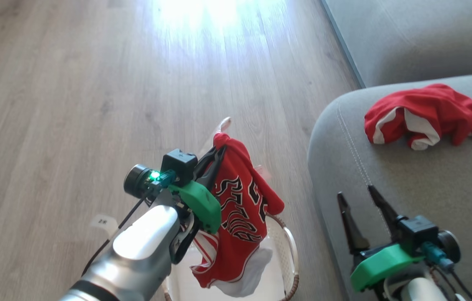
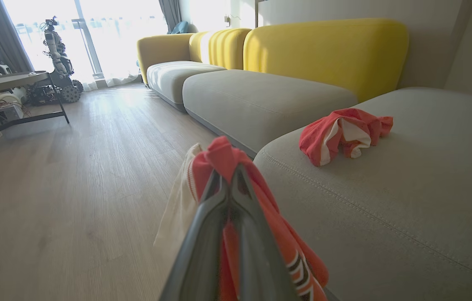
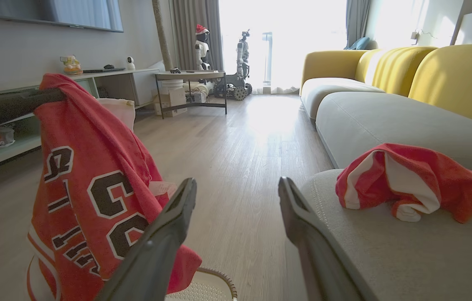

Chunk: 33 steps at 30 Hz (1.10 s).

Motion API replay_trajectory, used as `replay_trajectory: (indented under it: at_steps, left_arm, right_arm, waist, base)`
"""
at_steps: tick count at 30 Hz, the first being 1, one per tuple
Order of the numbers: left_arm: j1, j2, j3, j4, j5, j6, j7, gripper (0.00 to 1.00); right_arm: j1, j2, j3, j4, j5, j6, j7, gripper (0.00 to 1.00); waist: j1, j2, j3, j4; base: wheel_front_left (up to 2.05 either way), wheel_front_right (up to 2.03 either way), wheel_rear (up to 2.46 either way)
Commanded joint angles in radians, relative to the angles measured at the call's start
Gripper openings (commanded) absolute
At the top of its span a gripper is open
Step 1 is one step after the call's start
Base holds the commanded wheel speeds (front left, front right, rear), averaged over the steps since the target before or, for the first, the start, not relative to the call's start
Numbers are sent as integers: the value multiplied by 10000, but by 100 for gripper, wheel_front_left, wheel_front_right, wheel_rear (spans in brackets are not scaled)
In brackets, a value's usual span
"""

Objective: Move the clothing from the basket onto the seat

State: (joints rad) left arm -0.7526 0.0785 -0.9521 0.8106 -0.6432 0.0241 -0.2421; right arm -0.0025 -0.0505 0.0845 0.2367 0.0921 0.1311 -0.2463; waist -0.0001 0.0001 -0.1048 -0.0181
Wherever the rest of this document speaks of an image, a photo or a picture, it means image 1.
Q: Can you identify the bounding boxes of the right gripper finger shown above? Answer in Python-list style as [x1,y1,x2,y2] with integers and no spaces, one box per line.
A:
[338,192,371,255]
[368,185,406,243]

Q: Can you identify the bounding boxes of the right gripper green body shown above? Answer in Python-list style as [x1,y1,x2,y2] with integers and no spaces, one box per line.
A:
[350,230,461,292]

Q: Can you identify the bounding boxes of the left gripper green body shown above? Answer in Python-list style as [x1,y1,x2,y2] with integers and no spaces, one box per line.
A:
[124,164,222,234]

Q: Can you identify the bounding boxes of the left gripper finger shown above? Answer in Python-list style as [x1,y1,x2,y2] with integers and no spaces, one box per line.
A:
[196,146,220,176]
[196,146,227,191]

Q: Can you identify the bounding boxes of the red basketball jersey white lining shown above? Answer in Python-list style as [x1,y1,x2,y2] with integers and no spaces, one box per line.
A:
[190,117,285,298]

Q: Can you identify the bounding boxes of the red shorts with white stripe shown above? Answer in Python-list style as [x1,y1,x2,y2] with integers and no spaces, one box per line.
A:
[364,83,472,151]

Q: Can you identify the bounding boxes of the grey fabric sofa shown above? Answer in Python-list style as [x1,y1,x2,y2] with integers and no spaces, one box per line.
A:
[307,0,472,301]

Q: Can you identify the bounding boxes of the white plastic laundry basket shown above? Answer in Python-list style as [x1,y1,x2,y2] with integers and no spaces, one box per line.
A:
[162,213,300,301]

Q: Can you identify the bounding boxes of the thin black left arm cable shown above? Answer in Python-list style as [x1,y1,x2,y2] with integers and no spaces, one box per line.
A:
[81,194,155,275]

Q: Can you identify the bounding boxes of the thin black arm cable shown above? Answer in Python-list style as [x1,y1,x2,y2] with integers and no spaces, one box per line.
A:
[422,242,472,301]
[81,194,155,275]

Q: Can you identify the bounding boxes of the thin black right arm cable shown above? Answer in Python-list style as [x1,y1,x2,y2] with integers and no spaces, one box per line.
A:
[422,242,472,301]

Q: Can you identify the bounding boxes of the white paper cable tag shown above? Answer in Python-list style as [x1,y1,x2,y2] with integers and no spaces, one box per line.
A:
[91,214,118,239]

